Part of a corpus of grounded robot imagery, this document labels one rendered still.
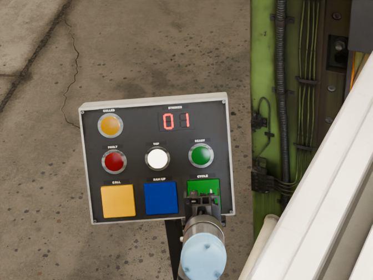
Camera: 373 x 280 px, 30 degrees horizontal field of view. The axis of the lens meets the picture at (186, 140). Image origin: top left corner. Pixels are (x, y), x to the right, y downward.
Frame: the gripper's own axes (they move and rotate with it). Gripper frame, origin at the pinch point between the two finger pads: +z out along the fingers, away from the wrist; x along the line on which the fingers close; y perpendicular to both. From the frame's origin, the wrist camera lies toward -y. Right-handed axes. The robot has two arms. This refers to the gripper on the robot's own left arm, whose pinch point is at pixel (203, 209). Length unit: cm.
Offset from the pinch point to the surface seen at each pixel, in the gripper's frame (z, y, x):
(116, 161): 10.0, 9.6, 19.4
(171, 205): 9.6, -1.8, 7.6
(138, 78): 215, 2, 33
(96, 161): 10.4, 9.8, 23.9
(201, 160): 10.0, 8.3, 0.0
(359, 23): -9, 38, -33
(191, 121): 10.1, 17.5, 1.4
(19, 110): 199, -7, 93
